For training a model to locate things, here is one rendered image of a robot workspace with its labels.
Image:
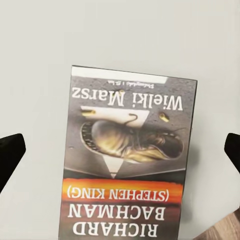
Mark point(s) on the bed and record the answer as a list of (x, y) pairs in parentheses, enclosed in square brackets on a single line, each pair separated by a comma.
[(40, 40)]

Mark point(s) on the hardback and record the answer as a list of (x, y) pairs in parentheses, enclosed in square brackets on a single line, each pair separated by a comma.
[(126, 155)]

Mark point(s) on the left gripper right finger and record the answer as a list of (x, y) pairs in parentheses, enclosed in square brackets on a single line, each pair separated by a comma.
[(232, 149)]

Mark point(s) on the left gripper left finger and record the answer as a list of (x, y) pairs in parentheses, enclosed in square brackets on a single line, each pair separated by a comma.
[(12, 150)]

